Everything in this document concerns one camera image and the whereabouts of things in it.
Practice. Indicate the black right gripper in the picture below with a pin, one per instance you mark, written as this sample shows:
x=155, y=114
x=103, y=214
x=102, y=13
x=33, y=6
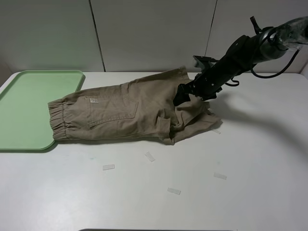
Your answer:
x=205, y=85

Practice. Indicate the khaki shorts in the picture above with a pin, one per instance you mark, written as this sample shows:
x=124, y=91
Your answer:
x=142, y=108

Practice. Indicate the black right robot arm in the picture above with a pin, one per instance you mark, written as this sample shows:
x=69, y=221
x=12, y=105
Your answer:
x=269, y=43

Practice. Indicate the green plastic tray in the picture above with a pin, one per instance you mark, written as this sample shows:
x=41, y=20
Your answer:
x=24, y=114

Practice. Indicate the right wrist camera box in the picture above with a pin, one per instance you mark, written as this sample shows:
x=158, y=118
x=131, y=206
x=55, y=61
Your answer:
x=203, y=62

